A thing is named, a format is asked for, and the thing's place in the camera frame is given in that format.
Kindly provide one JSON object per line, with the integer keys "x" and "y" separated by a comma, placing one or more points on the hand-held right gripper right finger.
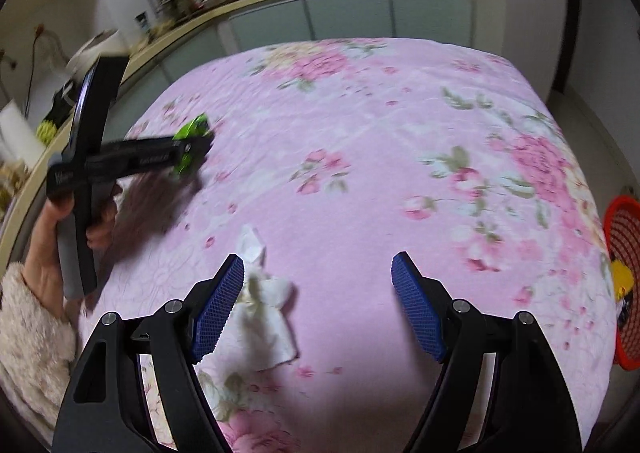
{"x": 417, "y": 308}

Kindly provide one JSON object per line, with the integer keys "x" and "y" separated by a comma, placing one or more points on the red plastic basket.
{"x": 612, "y": 218}

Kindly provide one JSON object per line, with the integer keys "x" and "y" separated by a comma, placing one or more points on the person's left forearm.
{"x": 30, "y": 343}

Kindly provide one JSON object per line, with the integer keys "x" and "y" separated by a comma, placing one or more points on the white appliance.
{"x": 120, "y": 3}

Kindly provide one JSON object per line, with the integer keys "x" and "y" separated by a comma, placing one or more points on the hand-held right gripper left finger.
{"x": 220, "y": 313}

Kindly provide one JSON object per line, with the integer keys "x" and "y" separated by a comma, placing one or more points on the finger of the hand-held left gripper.
{"x": 140, "y": 167}
{"x": 145, "y": 147}

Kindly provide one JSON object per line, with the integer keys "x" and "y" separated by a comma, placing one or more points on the pink floral blanket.
{"x": 375, "y": 158}

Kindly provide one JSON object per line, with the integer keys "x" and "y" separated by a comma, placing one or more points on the pale cabinet doors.
{"x": 350, "y": 13}

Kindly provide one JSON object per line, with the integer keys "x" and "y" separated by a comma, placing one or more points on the white tissue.
{"x": 265, "y": 323}

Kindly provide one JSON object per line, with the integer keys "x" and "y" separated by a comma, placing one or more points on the white rice cooker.
{"x": 95, "y": 48}

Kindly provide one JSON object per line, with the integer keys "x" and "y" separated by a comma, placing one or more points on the green snack wrapper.
{"x": 192, "y": 130}

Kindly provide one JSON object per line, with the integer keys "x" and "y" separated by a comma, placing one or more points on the person's left hand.
{"x": 42, "y": 253}

